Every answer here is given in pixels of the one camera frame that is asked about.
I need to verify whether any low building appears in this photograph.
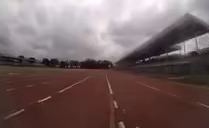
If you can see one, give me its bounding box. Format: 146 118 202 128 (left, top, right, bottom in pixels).
0 53 43 67

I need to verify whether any roofed grandstand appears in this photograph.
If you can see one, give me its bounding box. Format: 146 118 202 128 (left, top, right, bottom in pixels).
113 12 209 76

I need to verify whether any row of trees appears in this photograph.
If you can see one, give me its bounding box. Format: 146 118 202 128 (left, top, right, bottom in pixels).
17 55 114 70

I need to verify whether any red running track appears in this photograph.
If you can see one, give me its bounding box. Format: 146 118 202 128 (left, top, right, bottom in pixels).
0 68 209 128

